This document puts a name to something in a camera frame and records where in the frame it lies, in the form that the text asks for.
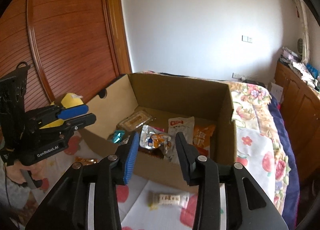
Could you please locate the golden grain cake snack pack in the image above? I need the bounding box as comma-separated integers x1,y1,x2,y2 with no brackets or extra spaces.
117,110,153,132

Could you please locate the silver foil snack bag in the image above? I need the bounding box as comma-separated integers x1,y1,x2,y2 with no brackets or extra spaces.
139,125,178,164

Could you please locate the orange chicken feet snack bag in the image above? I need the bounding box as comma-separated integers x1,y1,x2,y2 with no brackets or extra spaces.
192,125,216,157

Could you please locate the wooden side cabinet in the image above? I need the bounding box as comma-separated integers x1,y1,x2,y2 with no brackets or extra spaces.
274,61,319,183

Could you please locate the dark blue blanket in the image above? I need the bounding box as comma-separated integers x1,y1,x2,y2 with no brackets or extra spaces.
268,93,301,230

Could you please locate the white wall power socket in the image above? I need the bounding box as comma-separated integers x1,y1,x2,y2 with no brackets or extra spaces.
232,73,246,81

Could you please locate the small orange snack packet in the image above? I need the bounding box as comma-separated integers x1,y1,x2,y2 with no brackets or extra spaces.
75,157,98,166

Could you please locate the small white candy bar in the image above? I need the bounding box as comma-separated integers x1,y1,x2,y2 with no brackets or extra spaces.
148,192,190,208

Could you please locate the red-brown wooden wardrobe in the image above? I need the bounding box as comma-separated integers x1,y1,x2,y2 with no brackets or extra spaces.
1,0,132,110

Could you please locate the teal snack packet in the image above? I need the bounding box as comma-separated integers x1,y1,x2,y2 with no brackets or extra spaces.
108,129,125,144

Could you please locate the white pouch snack bag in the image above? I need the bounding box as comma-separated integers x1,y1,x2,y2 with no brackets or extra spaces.
168,116,195,144

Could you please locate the person's left hand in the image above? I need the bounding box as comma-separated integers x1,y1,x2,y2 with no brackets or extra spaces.
4,158,48,188

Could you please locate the white strawberry print sheet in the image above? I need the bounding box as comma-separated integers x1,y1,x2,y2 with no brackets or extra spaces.
32,124,276,230

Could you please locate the pile of papers on cabinet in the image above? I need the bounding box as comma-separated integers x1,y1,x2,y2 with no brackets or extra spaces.
279,47,319,89

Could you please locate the floral quilt blanket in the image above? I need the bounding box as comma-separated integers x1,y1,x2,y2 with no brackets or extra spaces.
191,77,291,212

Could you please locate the brown cardboard box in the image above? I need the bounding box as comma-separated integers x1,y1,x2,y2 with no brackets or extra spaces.
79,72,238,194

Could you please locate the white wall light switch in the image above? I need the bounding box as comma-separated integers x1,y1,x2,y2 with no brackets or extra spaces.
242,35,253,43

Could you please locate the yellow plush toy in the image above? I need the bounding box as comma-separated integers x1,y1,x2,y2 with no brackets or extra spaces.
41,93,84,129

